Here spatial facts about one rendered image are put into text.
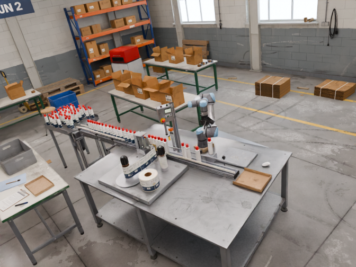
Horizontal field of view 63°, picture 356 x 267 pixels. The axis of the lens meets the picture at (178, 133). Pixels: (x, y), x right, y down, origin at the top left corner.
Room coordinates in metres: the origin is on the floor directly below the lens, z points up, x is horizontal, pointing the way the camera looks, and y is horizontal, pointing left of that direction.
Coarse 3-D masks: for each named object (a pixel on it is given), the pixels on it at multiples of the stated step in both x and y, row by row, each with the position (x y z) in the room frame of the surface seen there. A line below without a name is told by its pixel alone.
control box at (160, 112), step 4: (164, 104) 3.16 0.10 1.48; (156, 108) 3.11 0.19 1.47; (160, 108) 3.07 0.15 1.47; (164, 108) 3.07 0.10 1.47; (160, 112) 3.06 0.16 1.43; (164, 112) 3.07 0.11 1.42; (172, 112) 3.09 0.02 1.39; (160, 116) 3.05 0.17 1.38; (164, 116) 3.07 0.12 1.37; (172, 116) 3.09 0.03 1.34; (160, 120) 3.06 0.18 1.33; (168, 120) 3.07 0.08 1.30; (172, 120) 3.09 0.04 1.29
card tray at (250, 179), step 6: (246, 168) 2.49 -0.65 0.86; (246, 174) 2.43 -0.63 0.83; (252, 174) 2.41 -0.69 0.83; (258, 174) 2.39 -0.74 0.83; (264, 174) 2.35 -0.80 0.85; (270, 174) 2.31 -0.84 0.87; (240, 180) 2.35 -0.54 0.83; (246, 180) 2.33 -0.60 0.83; (252, 180) 2.32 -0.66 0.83; (258, 180) 2.30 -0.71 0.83; (264, 180) 2.28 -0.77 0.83; (246, 186) 2.22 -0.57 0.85; (252, 186) 2.22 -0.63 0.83; (258, 186) 2.21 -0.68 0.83; (264, 186) 2.18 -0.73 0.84
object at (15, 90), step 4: (12, 84) 7.39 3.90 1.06; (16, 84) 7.08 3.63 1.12; (20, 84) 7.15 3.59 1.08; (8, 88) 6.98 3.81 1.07; (12, 88) 7.05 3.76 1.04; (16, 88) 7.11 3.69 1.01; (20, 88) 7.16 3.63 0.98; (8, 92) 6.99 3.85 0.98; (12, 92) 7.03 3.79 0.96; (16, 92) 7.09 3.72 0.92; (20, 92) 7.14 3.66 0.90; (24, 92) 7.20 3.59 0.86; (8, 96) 7.15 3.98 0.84; (12, 96) 7.01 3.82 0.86; (16, 96) 7.06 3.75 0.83; (20, 96) 7.11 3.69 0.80
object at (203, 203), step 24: (168, 144) 3.36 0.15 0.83; (192, 144) 3.25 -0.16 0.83; (216, 144) 3.14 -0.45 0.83; (240, 144) 3.04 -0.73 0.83; (96, 168) 3.07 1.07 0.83; (192, 168) 2.71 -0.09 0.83; (240, 168) 2.55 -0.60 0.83; (264, 168) 2.47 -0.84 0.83; (168, 192) 2.37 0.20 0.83; (192, 192) 2.30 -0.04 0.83; (216, 192) 2.24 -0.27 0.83; (240, 192) 2.17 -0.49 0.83; (264, 192) 2.11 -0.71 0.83; (168, 216) 2.03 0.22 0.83; (192, 216) 1.97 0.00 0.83; (216, 216) 1.92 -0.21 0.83; (240, 216) 1.87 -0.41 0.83; (216, 240) 1.66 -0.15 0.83
